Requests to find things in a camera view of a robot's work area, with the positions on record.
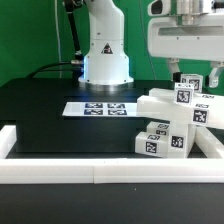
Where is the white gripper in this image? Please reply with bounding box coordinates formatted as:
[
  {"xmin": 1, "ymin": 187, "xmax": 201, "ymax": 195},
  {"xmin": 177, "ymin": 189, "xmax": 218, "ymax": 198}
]
[{"xmin": 148, "ymin": 0, "xmax": 224, "ymax": 88}]

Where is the white tagged cube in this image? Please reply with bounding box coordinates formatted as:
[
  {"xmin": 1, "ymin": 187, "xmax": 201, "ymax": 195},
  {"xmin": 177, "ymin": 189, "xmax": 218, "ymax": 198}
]
[
  {"xmin": 174, "ymin": 83, "xmax": 194, "ymax": 105},
  {"xmin": 181, "ymin": 74, "xmax": 203, "ymax": 93}
]

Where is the white chair back part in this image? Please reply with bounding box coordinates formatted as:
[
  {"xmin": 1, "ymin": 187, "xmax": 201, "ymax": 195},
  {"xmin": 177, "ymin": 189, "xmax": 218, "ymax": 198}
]
[{"xmin": 136, "ymin": 88, "xmax": 224, "ymax": 130}]

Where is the white chair seat part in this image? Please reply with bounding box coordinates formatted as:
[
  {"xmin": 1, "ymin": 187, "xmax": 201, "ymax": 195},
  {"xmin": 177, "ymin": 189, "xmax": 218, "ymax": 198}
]
[{"xmin": 167, "ymin": 122, "xmax": 196, "ymax": 158}]

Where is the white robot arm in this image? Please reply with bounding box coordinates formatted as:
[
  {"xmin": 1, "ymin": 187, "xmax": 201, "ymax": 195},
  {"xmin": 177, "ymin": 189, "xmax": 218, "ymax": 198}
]
[{"xmin": 63, "ymin": 0, "xmax": 224, "ymax": 89}]

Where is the white marker sheet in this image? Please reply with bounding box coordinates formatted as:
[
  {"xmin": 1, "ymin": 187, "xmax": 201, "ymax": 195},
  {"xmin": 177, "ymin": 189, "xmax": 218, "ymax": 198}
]
[{"xmin": 62, "ymin": 102, "xmax": 138, "ymax": 117}]

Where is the white hanging cable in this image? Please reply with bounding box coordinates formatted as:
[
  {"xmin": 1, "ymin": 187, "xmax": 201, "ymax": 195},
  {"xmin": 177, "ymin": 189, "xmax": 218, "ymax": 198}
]
[{"xmin": 54, "ymin": 0, "xmax": 63, "ymax": 79}]

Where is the black cable on table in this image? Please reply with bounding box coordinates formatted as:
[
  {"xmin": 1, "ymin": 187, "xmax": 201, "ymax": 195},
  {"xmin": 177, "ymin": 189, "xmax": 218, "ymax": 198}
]
[{"xmin": 26, "ymin": 61, "xmax": 84, "ymax": 80}]

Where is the white U-shaped fence frame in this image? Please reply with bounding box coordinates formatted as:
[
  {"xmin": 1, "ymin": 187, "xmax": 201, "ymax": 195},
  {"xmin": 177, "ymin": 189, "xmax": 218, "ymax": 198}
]
[{"xmin": 0, "ymin": 125, "xmax": 224, "ymax": 184}]

